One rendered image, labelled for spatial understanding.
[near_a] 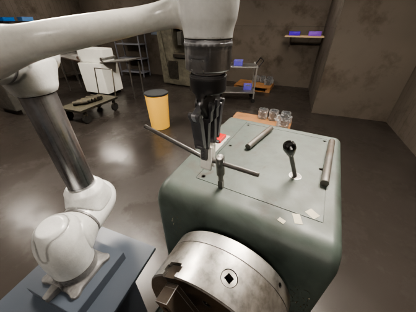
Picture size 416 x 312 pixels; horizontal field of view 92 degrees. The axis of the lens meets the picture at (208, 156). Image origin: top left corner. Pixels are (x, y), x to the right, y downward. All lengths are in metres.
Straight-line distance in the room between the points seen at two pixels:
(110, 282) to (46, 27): 0.89
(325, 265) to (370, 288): 1.63
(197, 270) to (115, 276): 0.65
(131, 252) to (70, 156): 0.52
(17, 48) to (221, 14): 0.38
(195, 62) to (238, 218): 0.36
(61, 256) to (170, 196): 0.45
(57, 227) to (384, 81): 5.03
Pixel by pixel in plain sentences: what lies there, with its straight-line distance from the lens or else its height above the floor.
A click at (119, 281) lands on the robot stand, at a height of 0.75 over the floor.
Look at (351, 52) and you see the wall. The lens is 4.82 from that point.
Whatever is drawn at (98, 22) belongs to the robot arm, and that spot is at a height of 1.64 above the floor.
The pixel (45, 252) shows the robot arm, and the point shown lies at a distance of 0.89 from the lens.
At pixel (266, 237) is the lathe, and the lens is 0.52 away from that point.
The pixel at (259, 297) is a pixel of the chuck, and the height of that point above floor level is 1.21.
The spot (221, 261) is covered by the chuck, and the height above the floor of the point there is 1.24.
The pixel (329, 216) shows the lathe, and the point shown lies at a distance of 0.58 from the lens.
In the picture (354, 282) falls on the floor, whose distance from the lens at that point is 2.12.
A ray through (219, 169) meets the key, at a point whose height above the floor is 1.33.
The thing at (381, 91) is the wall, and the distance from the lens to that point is 5.11.
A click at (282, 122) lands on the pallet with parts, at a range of 3.64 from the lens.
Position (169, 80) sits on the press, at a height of 0.14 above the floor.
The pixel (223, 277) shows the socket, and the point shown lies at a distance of 0.45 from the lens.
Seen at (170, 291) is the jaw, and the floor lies 1.20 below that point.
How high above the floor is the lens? 1.64
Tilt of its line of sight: 34 degrees down
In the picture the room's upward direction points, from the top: straight up
